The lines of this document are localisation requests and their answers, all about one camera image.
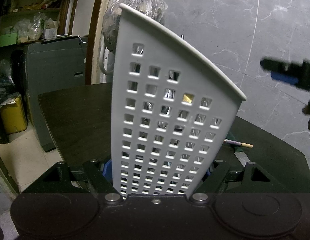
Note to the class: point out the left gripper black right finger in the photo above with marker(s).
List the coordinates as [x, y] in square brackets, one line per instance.
[213, 185]

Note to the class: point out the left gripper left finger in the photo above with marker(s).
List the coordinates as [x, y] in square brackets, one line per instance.
[102, 189]

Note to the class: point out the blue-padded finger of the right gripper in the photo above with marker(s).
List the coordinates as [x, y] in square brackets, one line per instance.
[293, 73]

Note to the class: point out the white perforated utensil caddy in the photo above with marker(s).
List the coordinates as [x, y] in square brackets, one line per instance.
[172, 108]

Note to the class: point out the yellow bin on floor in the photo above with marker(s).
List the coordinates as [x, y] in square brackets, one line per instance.
[13, 115]

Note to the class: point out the dark cabinet box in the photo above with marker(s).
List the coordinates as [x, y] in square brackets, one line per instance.
[52, 65]

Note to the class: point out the green box on shelf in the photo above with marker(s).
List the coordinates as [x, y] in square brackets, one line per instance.
[8, 39]

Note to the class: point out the clear plastic bag of contents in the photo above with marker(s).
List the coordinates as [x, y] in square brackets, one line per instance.
[135, 11]

